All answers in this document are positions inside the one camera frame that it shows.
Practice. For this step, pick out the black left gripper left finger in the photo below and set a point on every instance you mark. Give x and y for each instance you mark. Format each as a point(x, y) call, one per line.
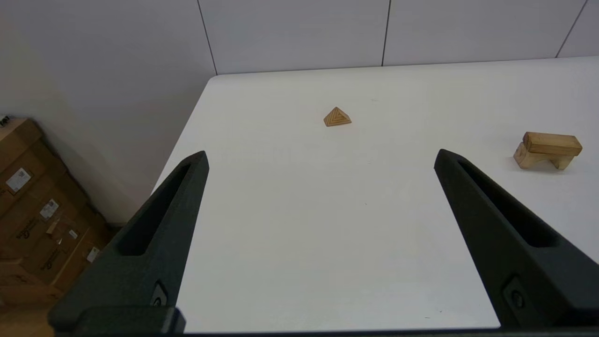
point(117, 276)

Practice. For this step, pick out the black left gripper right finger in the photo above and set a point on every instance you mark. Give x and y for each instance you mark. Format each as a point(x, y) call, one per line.
point(547, 276)

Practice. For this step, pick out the arched wooden building block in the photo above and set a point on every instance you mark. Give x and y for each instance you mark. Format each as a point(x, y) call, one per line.
point(526, 159)

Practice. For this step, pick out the rectangular wooden building block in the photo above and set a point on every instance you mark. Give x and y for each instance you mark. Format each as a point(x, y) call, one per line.
point(552, 142)

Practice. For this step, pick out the triangular wooden building block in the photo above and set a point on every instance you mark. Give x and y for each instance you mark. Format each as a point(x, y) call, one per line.
point(337, 118)

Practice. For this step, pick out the small plain cardboard box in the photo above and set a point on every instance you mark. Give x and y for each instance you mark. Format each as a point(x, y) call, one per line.
point(23, 288)

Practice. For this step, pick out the large cardboard box with labels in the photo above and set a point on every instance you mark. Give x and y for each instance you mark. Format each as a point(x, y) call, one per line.
point(42, 201)

